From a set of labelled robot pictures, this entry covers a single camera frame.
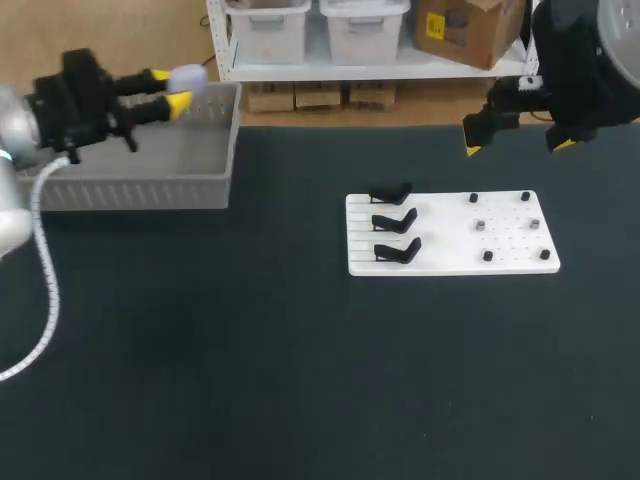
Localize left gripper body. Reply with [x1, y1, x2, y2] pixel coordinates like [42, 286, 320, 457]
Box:
[32, 47, 139, 164]

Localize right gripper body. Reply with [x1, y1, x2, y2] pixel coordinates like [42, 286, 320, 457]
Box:
[530, 0, 640, 131]

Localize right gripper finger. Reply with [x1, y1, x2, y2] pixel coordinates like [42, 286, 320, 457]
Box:
[545, 123, 599, 154]
[462, 77, 551, 157]

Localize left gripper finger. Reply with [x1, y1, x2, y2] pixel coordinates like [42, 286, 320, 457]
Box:
[117, 67, 174, 96]
[119, 90, 194, 126]

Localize pale lilac earbud case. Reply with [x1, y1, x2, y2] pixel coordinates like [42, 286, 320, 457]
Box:
[166, 63, 209, 97]

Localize large brown cardboard box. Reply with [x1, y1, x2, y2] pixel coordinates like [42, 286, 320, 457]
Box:
[412, 0, 527, 70]

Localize white plate with black stands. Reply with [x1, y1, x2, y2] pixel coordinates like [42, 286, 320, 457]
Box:
[344, 182, 561, 277]

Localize small brown cardboard box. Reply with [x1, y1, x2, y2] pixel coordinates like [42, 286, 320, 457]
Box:
[348, 82, 399, 112]
[294, 82, 344, 111]
[247, 82, 296, 114]

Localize grey slotted basket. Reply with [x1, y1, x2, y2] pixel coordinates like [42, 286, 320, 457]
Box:
[17, 81, 244, 211]

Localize white plastic storage bin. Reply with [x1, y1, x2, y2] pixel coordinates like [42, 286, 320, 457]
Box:
[223, 0, 312, 65]
[318, 0, 411, 66]

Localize white metal shelf rack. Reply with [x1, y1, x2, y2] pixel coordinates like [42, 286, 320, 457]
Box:
[205, 0, 540, 84]

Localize white cable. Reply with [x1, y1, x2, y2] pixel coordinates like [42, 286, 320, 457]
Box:
[0, 157, 71, 384]

